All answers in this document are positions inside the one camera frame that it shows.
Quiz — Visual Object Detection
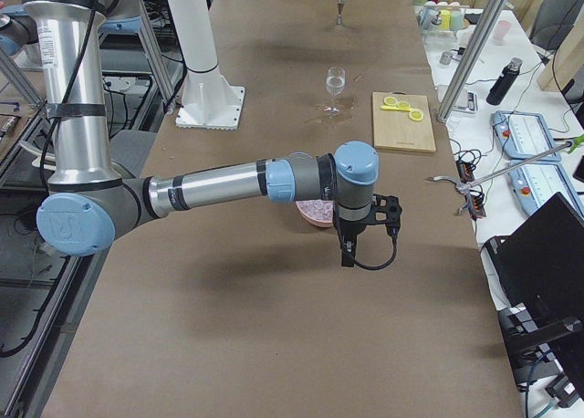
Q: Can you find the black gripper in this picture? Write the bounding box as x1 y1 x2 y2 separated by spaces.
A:
334 215 367 267

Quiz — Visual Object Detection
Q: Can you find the steel jigger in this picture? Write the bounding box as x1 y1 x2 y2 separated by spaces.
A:
336 0 346 26

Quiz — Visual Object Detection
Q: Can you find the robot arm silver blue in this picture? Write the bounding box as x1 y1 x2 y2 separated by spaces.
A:
22 0 380 266

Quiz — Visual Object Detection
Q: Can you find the pile of ice cubes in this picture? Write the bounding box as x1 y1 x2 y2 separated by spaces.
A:
298 200 336 223

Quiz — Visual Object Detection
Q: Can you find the clear wine glass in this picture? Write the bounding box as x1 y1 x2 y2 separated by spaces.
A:
324 67 346 116

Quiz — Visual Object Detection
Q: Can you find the pink bowl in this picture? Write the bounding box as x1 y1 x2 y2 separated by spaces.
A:
296 199 337 230

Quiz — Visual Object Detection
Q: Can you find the bamboo cutting board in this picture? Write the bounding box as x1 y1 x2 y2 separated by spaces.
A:
371 91 436 153

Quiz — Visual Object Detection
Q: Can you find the metal grabber tool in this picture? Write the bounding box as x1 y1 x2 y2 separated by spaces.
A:
426 135 583 220

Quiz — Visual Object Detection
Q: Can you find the yellow plastic knife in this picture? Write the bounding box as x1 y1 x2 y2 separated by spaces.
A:
380 104 412 112

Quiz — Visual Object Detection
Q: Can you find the lemon slice near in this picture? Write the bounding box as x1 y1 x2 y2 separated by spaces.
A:
408 110 424 121

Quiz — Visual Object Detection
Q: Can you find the lemon slice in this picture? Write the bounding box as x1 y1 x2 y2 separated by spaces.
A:
383 96 399 107
408 110 424 121
397 100 411 110

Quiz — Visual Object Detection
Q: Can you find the lemon slice far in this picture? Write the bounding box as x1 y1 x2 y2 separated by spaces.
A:
383 96 399 107

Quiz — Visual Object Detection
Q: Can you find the lemon slice middle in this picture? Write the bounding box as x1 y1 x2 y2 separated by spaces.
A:
397 100 411 110

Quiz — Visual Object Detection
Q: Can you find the white digital scale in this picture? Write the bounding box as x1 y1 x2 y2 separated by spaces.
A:
453 89 479 114

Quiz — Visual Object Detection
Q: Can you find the teach pendant near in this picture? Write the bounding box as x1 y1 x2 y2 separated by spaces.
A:
508 161 583 216

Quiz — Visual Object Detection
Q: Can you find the teach pendant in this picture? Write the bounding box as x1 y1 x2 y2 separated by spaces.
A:
491 110 555 160
508 161 583 216

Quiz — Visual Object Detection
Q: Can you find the teach pendant far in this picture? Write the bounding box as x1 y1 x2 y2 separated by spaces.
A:
491 110 555 160

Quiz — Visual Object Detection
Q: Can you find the small steel weight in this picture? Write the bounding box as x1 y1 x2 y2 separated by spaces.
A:
439 51 454 67

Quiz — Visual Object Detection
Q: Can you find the black water bottle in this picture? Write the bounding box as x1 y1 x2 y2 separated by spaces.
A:
485 57 523 106

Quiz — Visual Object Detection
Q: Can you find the light blue cup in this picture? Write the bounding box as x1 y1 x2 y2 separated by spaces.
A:
419 6 441 30

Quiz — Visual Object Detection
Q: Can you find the yellow cup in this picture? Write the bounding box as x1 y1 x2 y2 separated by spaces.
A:
437 9 452 31

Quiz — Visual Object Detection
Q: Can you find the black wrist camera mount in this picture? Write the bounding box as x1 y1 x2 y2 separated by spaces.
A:
368 193 402 238

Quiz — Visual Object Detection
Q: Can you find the white pedestal column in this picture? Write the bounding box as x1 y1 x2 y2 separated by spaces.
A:
167 0 245 131

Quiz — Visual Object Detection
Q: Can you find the aluminium frame post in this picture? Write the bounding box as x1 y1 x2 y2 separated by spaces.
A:
436 0 508 123

